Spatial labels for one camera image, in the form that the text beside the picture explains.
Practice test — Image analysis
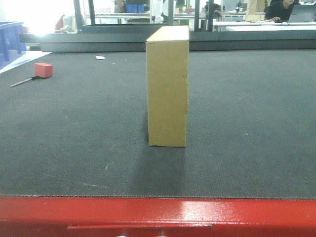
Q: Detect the tall brown cardboard box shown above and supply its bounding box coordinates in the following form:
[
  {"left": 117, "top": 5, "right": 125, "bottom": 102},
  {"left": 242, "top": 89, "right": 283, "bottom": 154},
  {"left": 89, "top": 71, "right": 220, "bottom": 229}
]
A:
[{"left": 146, "top": 26, "right": 189, "bottom": 147}]

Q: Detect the dark conveyor belt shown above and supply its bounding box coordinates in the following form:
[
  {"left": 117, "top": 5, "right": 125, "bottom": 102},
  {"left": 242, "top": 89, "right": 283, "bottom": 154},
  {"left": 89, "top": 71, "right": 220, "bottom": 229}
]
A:
[{"left": 0, "top": 50, "right": 316, "bottom": 199}]

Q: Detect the white work table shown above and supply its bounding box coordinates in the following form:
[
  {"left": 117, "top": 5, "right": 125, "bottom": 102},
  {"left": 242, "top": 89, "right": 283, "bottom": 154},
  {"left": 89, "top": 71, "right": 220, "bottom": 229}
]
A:
[{"left": 213, "top": 21, "right": 316, "bottom": 32}]

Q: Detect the small red block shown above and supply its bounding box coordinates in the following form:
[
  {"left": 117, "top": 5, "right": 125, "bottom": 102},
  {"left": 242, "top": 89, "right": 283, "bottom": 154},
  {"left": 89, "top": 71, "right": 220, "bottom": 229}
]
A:
[{"left": 35, "top": 63, "right": 53, "bottom": 78}]

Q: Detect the metal rod tool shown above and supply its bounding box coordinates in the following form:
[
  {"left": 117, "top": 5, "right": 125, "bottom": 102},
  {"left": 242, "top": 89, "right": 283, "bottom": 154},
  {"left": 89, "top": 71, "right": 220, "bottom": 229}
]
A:
[{"left": 10, "top": 76, "right": 40, "bottom": 88}]

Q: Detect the blue plastic stool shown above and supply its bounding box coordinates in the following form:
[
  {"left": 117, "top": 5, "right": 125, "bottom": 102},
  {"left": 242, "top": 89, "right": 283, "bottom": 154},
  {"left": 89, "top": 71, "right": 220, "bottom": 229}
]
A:
[{"left": 0, "top": 21, "right": 27, "bottom": 69}]

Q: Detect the person in black shirt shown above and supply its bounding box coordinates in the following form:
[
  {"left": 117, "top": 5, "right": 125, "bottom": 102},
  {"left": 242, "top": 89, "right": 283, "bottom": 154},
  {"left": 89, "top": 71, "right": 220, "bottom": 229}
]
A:
[{"left": 264, "top": 0, "right": 300, "bottom": 21}]

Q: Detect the grey laptop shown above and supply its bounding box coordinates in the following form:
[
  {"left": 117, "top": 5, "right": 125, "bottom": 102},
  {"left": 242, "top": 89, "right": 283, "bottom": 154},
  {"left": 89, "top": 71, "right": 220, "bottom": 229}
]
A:
[{"left": 288, "top": 5, "right": 316, "bottom": 22}]

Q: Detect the black metal frame rail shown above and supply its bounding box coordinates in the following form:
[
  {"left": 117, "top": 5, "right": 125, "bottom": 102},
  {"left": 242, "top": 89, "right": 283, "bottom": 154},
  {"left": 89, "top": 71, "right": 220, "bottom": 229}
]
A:
[{"left": 19, "top": 25, "right": 316, "bottom": 52}]

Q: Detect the red conveyor frame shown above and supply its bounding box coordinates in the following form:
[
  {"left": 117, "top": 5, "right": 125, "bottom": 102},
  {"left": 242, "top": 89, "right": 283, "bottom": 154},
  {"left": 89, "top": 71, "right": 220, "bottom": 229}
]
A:
[{"left": 0, "top": 197, "right": 316, "bottom": 237}]

